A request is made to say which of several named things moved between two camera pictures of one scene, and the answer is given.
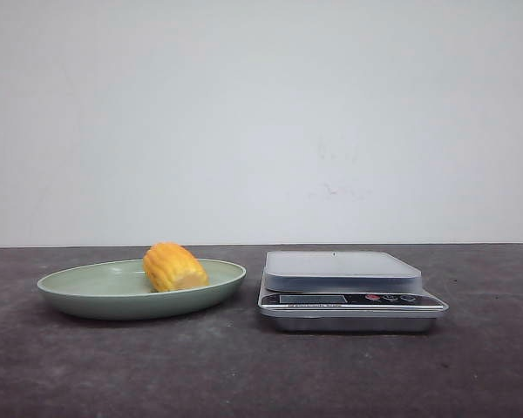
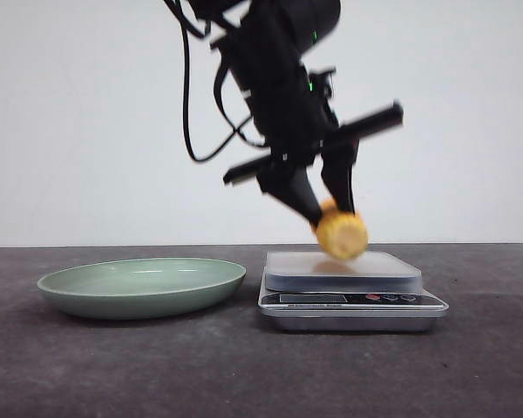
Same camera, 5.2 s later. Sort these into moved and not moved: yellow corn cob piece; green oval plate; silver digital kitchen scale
Moved: yellow corn cob piece
Not moved: green oval plate; silver digital kitchen scale
